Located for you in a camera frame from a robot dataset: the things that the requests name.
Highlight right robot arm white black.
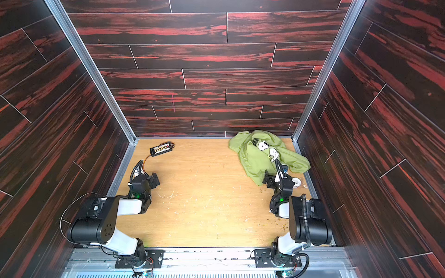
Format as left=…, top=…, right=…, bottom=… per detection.
left=263, top=173, right=332, bottom=264

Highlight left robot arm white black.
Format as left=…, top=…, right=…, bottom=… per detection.
left=66, top=173, right=160, bottom=268

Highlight black battery pack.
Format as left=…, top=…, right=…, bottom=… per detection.
left=149, top=142, right=175, bottom=157

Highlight red battery wire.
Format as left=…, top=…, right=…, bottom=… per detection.
left=141, top=141, right=176, bottom=171

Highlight green jacket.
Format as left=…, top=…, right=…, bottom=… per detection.
left=228, top=130, right=311, bottom=186

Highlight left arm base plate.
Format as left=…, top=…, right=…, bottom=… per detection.
left=115, top=249, right=165, bottom=269

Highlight aluminium front rail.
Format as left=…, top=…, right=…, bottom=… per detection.
left=62, top=247, right=359, bottom=278

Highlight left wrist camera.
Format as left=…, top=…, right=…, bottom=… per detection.
left=129, top=160, right=145, bottom=184

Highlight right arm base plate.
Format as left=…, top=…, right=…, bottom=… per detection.
left=253, top=248, right=302, bottom=268

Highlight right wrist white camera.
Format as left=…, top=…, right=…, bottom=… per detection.
left=275, top=159, right=289, bottom=183

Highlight white tape roll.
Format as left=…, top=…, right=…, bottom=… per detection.
left=292, top=178, right=302, bottom=188

